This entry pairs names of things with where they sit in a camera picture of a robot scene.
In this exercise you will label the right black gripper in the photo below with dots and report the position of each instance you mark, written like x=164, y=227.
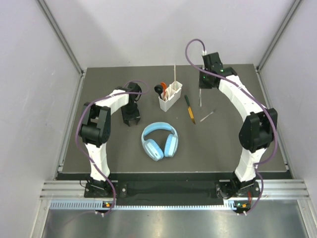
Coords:
x=202, y=85

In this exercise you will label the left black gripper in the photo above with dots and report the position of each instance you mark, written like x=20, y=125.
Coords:
x=126, y=117

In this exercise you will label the white compartment utensil container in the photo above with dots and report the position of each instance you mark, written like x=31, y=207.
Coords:
x=173, y=94

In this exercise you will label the black ladle spoon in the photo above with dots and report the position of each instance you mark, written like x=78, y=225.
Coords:
x=159, y=90

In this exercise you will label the white spoon horizontal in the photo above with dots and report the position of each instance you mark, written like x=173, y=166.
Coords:
x=171, y=90

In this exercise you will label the white spoon vertical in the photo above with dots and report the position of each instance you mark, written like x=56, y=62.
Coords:
x=166, y=95

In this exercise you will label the orange plastic spoon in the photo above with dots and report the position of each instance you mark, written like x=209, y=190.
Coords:
x=164, y=87

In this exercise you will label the small silver spoon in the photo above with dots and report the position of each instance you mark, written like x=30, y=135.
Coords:
x=200, y=97

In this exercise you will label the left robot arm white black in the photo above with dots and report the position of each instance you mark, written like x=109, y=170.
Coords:
x=94, y=128

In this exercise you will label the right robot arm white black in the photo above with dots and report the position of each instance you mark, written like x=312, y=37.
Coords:
x=256, y=133

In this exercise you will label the blue over-ear headphones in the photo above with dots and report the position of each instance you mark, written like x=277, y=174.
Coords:
x=160, y=140

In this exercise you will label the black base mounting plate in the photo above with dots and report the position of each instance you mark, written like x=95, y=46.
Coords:
x=159, y=190

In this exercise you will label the aluminium frame rail front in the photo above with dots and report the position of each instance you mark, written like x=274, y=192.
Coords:
x=69, y=194

